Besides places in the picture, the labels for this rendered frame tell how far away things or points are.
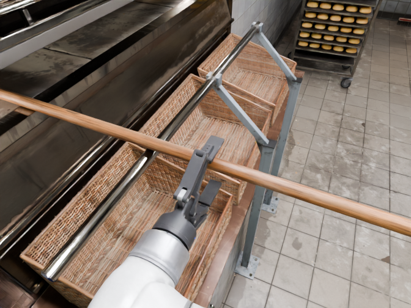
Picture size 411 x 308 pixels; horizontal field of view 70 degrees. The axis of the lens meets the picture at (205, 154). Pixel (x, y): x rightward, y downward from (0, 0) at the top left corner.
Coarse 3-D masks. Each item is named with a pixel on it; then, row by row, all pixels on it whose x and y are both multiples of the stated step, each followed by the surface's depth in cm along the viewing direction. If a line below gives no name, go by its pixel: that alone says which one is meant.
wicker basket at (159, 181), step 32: (160, 160) 119; (128, 192) 123; (160, 192) 134; (224, 192) 115; (64, 224) 97; (224, 224) 118; (96, 256) 110; (192, 256) 112; (64, 288) 90; (96, 288) 103; (192, 288) 94
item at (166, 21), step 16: (192, 0) 147; (208, 0) 159; (160, 16) 130; (176, 16) 133; (144, 32) 118; (160, 32) 125; (112, 48) 107; (128, 48) 108; (96, 64) 99; (112, 64) 103; (64, 80) 91; (80, 80) 91; (96, 80) 98; (48, 96) 85; (64, 96) 87; (16, 112) 79; (32, 112) 79; (0, 128) 74; (16, 128) 76; (32, 128) 81; (0, 144) 73
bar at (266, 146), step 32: (256, 32) 128; (224, 64) 100; (192, 96) 87; (224, 96) 98; (256, 128) 103; (288, 128) 153; (256, 192) 122; (96, 224) 56; (256, 224) 137; (64, 256) 51
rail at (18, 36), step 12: (84, 0) 68; (96, 0) 70; (108, 0) 73; (60, 12) 62; (72, 12) 64; (36, 24) 58; (48, 24) 60; (12, 36) 54; (24, 36) 56; (0, 48) 53
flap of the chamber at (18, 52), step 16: (80, 0) 80; (112, 0) 74; (128, 0) 79; (32, 16) 73; (80, 16) 66; (96, 16) 70; (0, 32) 65; (48, 32) 60; (64, 32) 64; (16, 48) 55; (32, 48) 58; (0, 64) 53
